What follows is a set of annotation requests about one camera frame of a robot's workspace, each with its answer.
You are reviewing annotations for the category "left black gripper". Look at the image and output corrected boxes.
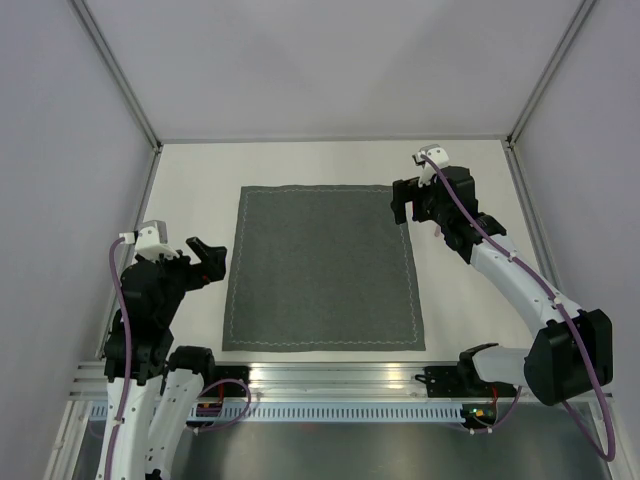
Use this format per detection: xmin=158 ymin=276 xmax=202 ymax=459
xmin=147 ymin=236 xmax=226 ymax=323

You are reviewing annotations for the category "grey cloth napkin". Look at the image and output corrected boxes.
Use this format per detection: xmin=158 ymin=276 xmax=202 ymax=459
xmin=222 ymin=185 xmax=425 ymax=353

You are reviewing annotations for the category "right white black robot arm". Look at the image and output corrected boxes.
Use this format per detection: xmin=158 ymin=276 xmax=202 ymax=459
xmin=390 ymin=166 xmax=613 ymax=406

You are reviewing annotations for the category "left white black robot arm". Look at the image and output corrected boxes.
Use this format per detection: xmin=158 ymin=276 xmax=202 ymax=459
xmin=96 ymin=237 xmax=227 ymax=479

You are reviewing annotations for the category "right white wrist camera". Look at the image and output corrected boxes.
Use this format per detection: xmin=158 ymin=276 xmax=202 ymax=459
xmin=412 ymin=144 xmax=450 ymax=187

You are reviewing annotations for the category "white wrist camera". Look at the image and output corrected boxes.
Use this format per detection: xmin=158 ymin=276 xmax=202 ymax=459
xmin=412 ymin=144 xmax=450 ymax=187
xmin=119 ymin=220 xmax=179 ymax=261

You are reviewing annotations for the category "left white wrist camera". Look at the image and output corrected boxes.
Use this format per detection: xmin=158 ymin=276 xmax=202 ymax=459
xmin=119 ymin=220 xmax=179 ymax=261

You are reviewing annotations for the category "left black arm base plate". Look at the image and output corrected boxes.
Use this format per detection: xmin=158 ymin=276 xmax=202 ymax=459
xmin=198 ymin=365 xmax=250 ymax=399

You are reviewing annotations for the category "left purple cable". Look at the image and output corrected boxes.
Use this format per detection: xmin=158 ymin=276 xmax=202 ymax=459
xmin=102 ymin=236 xmax=137 ymax=480

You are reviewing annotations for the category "left aluminium frame post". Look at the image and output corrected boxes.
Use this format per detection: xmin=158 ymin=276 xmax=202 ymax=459
xmin=68 ymin=0 xmax=162 ymax=152

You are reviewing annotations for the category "aluminium frame post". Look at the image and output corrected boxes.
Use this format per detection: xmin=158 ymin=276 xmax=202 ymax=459
xmin=68 ymin=0 xmax=162 ymax=152
xmin=505 ymin=0 xmax=599 ymax=148

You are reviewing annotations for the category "aluminium front rail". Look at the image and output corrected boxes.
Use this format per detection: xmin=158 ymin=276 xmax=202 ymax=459
xmin=69 ymin=360 xmax=614 ymax=401

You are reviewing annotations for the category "white slotted cable duct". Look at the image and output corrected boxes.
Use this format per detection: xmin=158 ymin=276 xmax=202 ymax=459
xmin=89 ymin=402 xmax=465 ymax=424

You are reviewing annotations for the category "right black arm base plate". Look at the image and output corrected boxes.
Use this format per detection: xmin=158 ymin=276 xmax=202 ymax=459
xmin=413 ymin=365 xmax=517 ymax=399

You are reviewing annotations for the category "right aluminium frame post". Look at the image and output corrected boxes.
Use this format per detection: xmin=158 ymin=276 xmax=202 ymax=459
xmin=505 ymin=0 xmax=599 ymax=148

